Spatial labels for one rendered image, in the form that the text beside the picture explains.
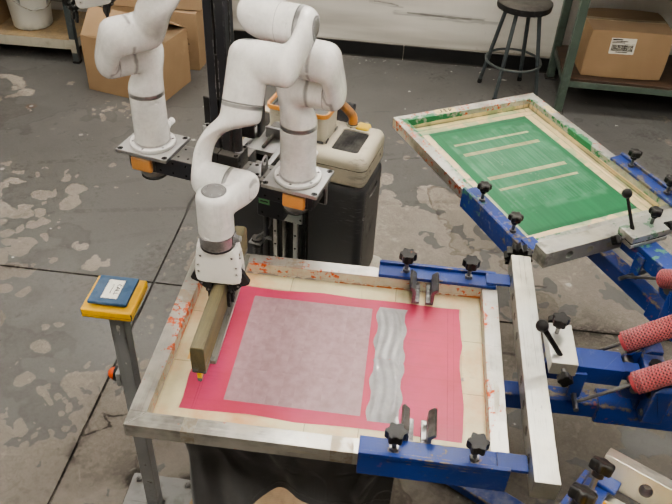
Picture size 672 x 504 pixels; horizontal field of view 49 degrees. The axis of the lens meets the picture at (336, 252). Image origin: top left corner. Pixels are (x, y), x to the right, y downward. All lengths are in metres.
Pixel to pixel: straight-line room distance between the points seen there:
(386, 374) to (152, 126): 0.93
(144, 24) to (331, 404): 0.98
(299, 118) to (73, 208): 2.27
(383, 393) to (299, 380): 0.19
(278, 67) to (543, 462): 0.92
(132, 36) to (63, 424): 1.57
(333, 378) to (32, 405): 1.59
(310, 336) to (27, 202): 2.52
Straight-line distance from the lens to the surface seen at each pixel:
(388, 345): 1.78
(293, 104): 1.84
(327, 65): 1.71
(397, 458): 1.52
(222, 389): 1.68
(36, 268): 3.63
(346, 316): 1.84
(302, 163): 1.92
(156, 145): 2.12
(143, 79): 2.04
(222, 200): 1.48
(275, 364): 1.73
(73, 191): 4.09
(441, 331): 1.84
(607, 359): 1.76
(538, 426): 1.58
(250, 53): 1.50
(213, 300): 1.61
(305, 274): 1.93
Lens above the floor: 2.23
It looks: 39 degrees down
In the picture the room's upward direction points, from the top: 3 degrees clockwise
